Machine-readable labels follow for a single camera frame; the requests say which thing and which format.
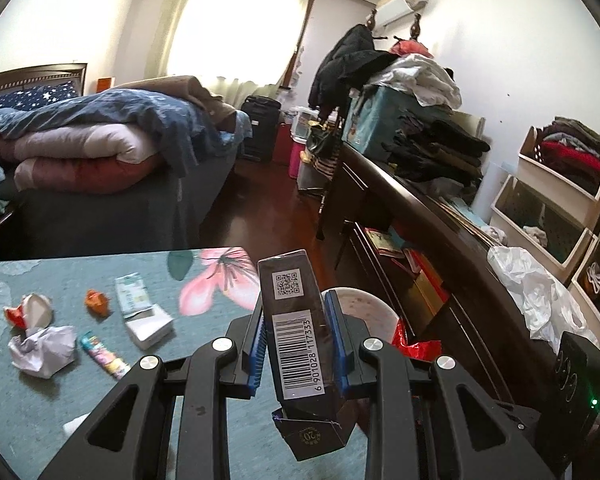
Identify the orange wrapper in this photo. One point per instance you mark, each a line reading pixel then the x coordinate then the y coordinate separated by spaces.
pixel 97 302

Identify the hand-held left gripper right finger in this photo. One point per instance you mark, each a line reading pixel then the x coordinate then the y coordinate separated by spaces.
pixel 335 345

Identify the red folded quilt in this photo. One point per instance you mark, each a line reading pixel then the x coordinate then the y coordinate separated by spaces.
pixel 80 175

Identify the red box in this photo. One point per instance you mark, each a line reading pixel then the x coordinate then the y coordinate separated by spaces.
pixel 282 142

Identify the white waste bin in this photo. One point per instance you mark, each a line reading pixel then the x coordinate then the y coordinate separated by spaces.
pixel 370 310

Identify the pile of white clothes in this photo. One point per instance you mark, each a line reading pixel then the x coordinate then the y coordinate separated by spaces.
pixel 425 77

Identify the stack of dark folded clothes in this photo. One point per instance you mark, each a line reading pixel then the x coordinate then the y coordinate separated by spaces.
pixel 440 152

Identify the floral tablecloth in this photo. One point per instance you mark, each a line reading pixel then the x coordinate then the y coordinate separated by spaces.
pixel 55 410

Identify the blue patterned quilt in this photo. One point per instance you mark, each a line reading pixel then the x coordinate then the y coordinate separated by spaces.
pixel 130 107

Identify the pink container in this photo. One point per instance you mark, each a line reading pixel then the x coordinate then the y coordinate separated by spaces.
pixel 295 160

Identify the dark wooden cabinet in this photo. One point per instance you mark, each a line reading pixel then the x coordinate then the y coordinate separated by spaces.
pixel 470 280

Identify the red and white wrapper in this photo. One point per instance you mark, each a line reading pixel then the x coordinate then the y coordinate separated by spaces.
pixel 30 310

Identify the star print pillow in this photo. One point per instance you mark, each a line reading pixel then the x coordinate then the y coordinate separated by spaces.
pixel 25 95

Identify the black suitcase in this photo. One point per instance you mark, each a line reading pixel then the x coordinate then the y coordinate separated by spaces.
pixel 260 127

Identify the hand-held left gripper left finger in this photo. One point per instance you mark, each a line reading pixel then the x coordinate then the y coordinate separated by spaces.
pixel 255 355

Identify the black handbag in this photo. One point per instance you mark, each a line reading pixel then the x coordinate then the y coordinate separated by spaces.
pixel 322 140

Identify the white plastic bag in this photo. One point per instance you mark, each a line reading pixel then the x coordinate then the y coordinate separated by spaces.
pixel 535 285

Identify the teal cardboard box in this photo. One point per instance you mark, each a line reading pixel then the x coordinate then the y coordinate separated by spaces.
pixel 375 120

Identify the red plastic bag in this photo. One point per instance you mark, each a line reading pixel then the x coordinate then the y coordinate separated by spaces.
pixel 420 347

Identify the bed with grey sheet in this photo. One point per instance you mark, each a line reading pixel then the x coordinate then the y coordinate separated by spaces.
pixel 105 215

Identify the brown blanket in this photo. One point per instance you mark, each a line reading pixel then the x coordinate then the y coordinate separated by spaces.
pixel 180 87

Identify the illustrated book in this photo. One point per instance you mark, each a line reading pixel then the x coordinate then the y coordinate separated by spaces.
pixel 382 242

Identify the clear storage box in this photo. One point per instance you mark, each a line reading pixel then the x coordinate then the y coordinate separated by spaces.
pixel 302 122

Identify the small orange box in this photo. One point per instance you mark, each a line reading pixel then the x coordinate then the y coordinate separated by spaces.
pixel 105 84

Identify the white curtain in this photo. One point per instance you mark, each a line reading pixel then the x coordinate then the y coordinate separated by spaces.
pixel 240 30

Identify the white rolled sock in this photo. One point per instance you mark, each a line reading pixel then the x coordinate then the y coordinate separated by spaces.
pixel 494 235

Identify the striped bag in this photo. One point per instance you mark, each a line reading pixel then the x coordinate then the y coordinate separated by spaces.
pixel 325 166

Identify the white air conditioner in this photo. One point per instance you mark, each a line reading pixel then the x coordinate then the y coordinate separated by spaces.
pixel 405 2

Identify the stack of red books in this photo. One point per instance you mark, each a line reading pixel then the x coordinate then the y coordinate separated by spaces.
pixel 427 280

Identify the green tissue packet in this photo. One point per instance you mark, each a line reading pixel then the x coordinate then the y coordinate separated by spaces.
pixel 132 295

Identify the colourful candy wrapper tube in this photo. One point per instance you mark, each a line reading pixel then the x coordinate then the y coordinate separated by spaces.
pixel 102 355

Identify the white paper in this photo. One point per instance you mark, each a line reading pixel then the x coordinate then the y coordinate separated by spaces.
pixel 42 352

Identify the black cigarette box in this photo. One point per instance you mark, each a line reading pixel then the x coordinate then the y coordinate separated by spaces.
pixel 297 350

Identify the small white paper box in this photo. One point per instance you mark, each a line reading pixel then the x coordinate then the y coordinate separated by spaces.
pixel 150 327

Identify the hanging black coats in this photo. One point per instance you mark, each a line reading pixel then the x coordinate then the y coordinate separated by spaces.
pixel 345 65

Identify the wooden headboard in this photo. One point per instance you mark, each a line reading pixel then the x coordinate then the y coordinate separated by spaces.
pixel 30 72

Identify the cream storage bin with clothes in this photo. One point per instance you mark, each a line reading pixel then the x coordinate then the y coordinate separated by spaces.
pixel 570 170

